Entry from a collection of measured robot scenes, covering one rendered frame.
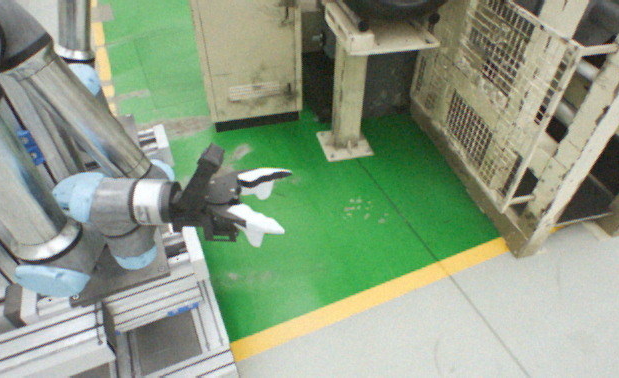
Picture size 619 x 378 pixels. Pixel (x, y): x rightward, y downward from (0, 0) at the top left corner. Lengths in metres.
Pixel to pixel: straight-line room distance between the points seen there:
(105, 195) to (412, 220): 1.63
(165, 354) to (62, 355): 0.47
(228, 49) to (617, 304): 2.14
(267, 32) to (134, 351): 1.62
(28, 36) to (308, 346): 1.34
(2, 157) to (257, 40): 1.77
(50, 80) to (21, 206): 0.20
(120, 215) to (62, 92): 0.22
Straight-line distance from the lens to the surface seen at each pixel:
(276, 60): 2.41
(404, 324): 1.78
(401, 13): 1.63
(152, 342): 1.56
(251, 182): 0.70
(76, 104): 0.79
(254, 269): 1.89
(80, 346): 1.13
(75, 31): 1.45
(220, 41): 2.32
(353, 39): 1.64
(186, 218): 0.72
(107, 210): 0.73
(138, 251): 0.81
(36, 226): 0.82
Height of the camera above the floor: 1.54
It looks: 45 degrees down
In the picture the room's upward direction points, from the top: straight up
